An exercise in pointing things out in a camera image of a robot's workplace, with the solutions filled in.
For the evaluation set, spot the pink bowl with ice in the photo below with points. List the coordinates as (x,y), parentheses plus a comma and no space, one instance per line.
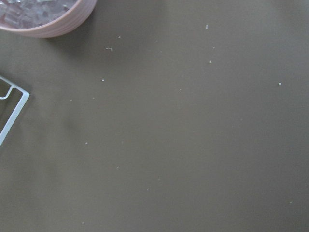
(44,18)

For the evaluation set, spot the white wire dish rack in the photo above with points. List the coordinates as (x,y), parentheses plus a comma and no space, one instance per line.
(12,101)

